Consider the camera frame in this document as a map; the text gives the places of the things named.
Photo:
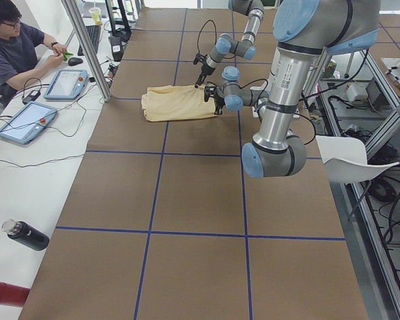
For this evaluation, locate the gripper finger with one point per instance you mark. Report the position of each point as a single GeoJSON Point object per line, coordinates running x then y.
{"type": "Point", "coordinates": [218, 110]}
{"type": "Point", "coordinates": [199, 81]}

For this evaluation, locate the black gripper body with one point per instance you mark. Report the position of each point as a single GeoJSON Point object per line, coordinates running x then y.
{"type": "Point", "coordinates": [204, 70]}
{"type": "Point", "coordinates": [218, 102]}

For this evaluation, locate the cream long-sleeve printed shirt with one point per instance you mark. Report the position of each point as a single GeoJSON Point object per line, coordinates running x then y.
{"type": "Point", "coordinates": [176, 103]}

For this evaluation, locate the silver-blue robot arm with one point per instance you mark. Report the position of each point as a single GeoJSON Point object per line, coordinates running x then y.
{"type": "Point", "coordinates": [303, 30]}
{"type": "Point", "coordinates": [225, 44]}

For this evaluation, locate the black labelled box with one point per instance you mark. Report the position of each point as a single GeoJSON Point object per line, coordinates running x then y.
{"type": "Point", "coordinates": [116, 48]}

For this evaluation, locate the black keyboard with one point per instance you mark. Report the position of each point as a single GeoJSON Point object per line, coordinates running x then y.
{"type": "Point", "coordinates": [93, 31]}

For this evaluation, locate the drink cup with straw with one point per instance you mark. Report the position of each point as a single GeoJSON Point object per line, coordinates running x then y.
{"type": "Point", "coordinates": [95, 13]}

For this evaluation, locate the black computer mouse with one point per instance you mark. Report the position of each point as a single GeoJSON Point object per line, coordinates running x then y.
{"type": "Point", "coordinates": [73, 61]}

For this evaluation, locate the far blue teach pendant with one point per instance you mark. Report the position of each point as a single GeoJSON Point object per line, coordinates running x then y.
{"type": "Point", "coordinates": [67, 85]}

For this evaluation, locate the blue teach pendant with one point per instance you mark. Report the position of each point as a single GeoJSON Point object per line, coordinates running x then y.
{"type": "Point", "coordinates": [67, 85]}
{"type": "Point", "coordinates": [28, 123]}

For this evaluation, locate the white plastic chair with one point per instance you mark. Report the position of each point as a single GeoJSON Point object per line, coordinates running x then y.
{"type": "Point", "coordinates": [345, 160]}

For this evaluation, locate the green plastic clamp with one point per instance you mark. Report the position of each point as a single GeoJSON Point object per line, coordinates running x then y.
{"type": "Point", "coordinates": [67, 55]}

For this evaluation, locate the near blue teach pendant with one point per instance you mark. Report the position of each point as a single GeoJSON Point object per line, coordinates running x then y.
{"type": "Point", "coordinates": [28, 123]}

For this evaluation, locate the seated person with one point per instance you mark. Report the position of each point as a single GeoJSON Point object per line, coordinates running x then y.
{"type": "Point", "coordinates": [26, 53]}

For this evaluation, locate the black water bottle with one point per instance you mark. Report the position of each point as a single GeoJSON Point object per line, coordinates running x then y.
{"type": "Point", "coordinates": [25, 234]}

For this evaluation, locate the red cylinder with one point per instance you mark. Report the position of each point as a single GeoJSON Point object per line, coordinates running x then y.
{"type": "Point", "coordinates": [13, 295]}

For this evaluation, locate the aluminium frame post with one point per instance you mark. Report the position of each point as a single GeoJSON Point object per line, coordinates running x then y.
{"type": "Point", "coordinates": [90, 54]}

